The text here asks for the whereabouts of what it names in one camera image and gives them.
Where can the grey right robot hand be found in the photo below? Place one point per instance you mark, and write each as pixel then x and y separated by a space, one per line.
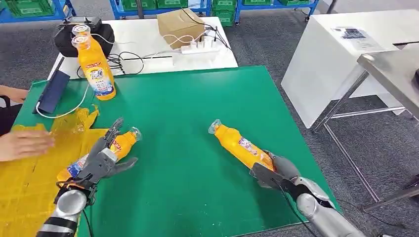
pixel 281 170

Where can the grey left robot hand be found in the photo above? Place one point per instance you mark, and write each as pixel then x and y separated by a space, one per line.
pixel 100 162

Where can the orange drink bottle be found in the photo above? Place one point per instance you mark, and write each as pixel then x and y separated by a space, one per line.
pixel 81 29
pixel 126 142
pixel 98 72
pixel 235 144

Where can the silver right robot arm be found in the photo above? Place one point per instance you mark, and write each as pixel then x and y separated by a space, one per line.
pixel 324 216

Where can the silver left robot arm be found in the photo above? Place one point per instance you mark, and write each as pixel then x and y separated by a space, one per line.
pixel 68 202

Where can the person's hand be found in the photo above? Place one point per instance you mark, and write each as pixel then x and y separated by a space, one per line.
pixel 14 94
pixel 23 145

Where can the yellow plastic sheet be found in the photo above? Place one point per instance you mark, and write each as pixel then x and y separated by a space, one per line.
pixel 26 196

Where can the dark blue tablet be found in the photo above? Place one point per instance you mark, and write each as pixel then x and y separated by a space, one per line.
pixel 54 91

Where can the green mat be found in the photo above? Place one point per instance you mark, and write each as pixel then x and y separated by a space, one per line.
pixel 183 130

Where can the white desk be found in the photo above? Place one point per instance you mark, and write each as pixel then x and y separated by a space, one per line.
pixel 314 75

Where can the black handbag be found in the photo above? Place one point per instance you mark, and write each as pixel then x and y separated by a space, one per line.
pixel 8 117

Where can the white table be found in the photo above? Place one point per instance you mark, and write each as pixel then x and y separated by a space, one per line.
pixel 157 65

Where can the black bag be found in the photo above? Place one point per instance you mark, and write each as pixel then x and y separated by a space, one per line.
pixel 104 39

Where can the white power strip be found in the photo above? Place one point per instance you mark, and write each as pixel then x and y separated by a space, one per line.
pixel 199 49

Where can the steel bench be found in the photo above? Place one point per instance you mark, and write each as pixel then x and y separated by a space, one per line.
pixel 392 72

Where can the blue metal shelf rack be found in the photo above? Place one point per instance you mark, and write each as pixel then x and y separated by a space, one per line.
pixel 63 9
pixel 314 5
pixel 116 11

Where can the printed paper sheet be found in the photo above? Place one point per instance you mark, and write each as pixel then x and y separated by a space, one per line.
pixel 358 39

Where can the cardboard box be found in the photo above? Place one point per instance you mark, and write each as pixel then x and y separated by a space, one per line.
pixel 176 26

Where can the green plastic crate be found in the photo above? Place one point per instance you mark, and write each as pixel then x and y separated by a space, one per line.
pixel 294 2
pixel 257 2
pixel 29 8
pixel 171 3
pixel 224 14
pixel 139 4

